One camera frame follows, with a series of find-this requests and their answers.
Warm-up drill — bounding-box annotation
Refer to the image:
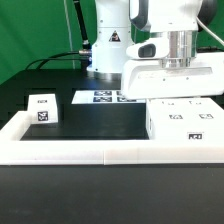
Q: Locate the white U-shaped obstacle wall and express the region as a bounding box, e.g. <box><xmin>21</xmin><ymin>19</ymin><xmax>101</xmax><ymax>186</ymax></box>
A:
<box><xmin>0</xmin><ymin>111</ymin><xmax>224</xmax><ymax>165</ymax></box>

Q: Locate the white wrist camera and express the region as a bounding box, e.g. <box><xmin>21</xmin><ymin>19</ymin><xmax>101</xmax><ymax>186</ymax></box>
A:
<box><xmin>126</xmin><ymin>37</ymin><xmax>169</xmax><ymax>60</ymax></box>

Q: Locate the white tag base sheet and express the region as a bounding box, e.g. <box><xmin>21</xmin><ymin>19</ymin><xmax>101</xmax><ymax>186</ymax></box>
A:
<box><xmin>72</xmin><ymin>90</ymin><xmax>144</xmax><ymax>104</ymax></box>

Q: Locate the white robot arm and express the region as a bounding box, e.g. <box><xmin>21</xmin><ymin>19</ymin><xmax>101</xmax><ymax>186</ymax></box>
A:
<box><xmin>87</xmin><ymin>0</ymin><xmax>224</xmax><ymax>99</ymax></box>

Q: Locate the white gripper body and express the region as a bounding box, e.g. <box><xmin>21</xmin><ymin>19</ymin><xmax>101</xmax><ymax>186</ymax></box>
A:
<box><xmin>121</xmin><ymin>53</ymin><xmax>224</xmax><ymax>99</ymax></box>

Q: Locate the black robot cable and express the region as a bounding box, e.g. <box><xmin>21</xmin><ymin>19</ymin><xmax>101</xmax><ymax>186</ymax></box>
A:
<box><xmin>25</xmin><ymin>0</ymin><xmax>93</xmax><ymax>71</ymax></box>

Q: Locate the white cabinet top with knob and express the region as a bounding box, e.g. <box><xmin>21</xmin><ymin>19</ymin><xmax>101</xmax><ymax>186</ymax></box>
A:
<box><xmin>27</xmin><ymin>94</ymin><xmax>58</xmax><ymax>124</ymax></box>

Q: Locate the green backdrop curtain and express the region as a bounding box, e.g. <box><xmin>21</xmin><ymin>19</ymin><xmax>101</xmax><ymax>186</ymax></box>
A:
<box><xmin>0</xmin><ymin>0</ymin><xmax>224</xmax><ymax>84</ymax></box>

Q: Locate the white cabinet body box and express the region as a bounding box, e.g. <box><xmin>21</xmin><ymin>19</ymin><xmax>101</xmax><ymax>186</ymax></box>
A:
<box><xmin>146</xmin><ymin>98</ymin><xmax>224</xmax><ymax>141</ymax></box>

